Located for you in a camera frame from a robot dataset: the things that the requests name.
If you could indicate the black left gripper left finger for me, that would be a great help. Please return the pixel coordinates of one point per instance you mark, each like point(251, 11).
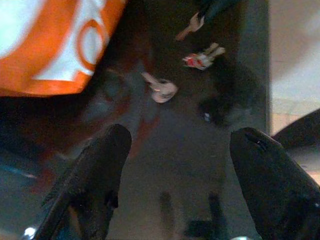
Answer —
point(92, 180)

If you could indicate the orange and white bag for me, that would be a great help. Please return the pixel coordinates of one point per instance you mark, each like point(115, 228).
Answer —
point(50, 50)

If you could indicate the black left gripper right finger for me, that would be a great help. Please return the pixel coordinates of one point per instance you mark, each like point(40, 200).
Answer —
point(275, 190)

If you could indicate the tan spoon-shaped object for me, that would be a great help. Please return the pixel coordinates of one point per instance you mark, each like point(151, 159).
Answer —
point(191, 26)

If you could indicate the red and white small packet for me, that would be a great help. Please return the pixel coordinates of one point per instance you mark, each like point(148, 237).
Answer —
point(198, 60)

